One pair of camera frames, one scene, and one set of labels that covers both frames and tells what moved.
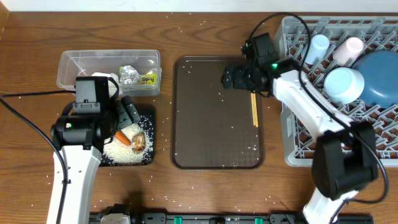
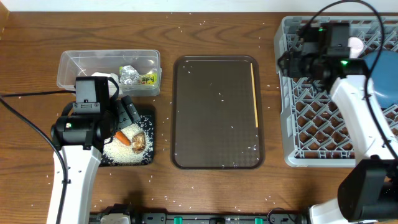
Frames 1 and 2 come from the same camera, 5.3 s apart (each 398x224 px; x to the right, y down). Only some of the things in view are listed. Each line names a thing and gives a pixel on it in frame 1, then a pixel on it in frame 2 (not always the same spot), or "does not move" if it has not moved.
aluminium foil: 128,75 does not move
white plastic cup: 346,54 does not move
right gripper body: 245,79 -> 301,66
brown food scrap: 138,140 does not move
